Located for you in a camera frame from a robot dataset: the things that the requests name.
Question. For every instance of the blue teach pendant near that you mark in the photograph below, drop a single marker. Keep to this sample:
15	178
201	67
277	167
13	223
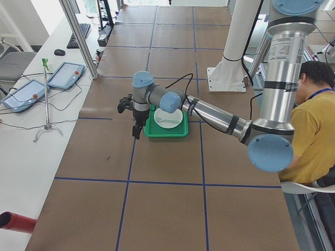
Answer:
24	97

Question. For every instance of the blue teach pendant far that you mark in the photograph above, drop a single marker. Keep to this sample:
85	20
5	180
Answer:
66	75

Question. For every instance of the red cylinder tube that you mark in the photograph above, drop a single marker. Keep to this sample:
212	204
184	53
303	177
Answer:
16	222

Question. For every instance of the metal stand green clip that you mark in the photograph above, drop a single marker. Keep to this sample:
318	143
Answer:
48	126

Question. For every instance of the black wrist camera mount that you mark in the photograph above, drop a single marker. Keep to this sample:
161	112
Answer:
125	103

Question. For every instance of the grey office chair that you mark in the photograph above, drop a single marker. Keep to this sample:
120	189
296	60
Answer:
14	63

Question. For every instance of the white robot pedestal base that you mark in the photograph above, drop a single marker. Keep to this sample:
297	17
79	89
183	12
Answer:
228	75

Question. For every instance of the grey aluminium frame post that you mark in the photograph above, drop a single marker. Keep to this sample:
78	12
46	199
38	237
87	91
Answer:
75	27

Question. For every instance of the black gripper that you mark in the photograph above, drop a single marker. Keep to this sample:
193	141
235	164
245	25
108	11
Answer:
140	118

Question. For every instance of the blue teach pendant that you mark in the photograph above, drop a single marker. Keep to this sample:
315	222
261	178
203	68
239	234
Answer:
66	75
24	97

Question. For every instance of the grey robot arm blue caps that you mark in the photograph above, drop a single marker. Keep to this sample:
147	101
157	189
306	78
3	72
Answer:
269	137

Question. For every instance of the white side desk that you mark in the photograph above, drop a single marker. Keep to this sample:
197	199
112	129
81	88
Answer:
28	168

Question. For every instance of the black computer mouse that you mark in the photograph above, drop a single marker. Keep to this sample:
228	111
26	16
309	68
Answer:
59	52

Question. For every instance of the green plastic tray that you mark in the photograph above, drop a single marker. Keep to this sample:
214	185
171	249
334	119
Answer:
152	130

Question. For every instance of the white round plate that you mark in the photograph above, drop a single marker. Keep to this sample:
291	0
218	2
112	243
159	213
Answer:
176	115

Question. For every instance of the translucent plastic fork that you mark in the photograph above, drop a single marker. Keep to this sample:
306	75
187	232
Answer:
167	120

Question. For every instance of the person in yellow shirt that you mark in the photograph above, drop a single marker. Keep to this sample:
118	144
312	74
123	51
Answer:
313	122

